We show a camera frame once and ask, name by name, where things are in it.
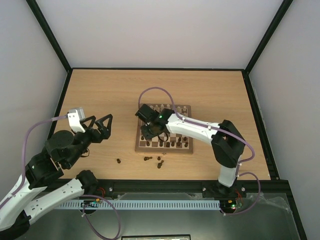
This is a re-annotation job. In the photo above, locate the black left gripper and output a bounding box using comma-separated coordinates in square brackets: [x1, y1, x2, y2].
[66, 114, 115, 167]

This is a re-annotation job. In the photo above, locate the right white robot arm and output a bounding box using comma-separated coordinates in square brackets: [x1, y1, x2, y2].
[135, 104, 245, 196]

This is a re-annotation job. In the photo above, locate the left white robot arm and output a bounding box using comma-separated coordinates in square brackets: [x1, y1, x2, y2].
[0, 111, 113, 240]

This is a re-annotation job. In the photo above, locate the wooden chess board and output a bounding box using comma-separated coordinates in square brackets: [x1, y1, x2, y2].
[135, 103, 193, 155]

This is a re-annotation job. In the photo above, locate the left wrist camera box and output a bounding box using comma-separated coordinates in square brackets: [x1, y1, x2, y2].
[68, 107, 85, 120]

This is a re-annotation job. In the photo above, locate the white slotted cable duct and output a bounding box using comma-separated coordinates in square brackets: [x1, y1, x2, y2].
[56, 199, 221, 211]

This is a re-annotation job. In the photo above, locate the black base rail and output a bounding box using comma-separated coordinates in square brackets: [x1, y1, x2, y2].
[23, 178, 291, 200]

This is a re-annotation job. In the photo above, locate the black left frame post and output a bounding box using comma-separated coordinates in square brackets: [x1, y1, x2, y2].
[26, 0, 72, 73]

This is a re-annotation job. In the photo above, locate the black corner frame post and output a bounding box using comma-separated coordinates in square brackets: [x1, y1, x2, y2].
[245, 0, 293, 74]

